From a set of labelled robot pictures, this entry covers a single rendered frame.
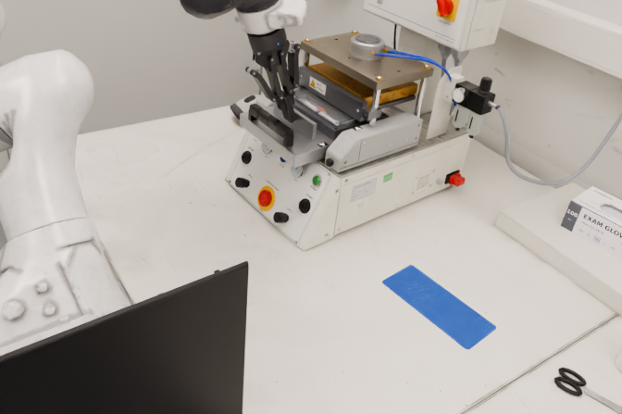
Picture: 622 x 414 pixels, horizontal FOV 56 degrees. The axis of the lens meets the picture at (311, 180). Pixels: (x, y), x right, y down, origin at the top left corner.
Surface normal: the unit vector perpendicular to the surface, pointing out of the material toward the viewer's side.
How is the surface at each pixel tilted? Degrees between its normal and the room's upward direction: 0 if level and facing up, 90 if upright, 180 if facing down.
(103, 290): 48
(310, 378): 0
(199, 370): 90
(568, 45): 90
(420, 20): 90
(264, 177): 65
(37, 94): 56
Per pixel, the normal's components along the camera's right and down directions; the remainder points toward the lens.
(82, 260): 0.80, -0.48
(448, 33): -0.79, 0.27
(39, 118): 0.51, 0.07
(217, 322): 0.59, 0.48
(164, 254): 0.09, -0.83
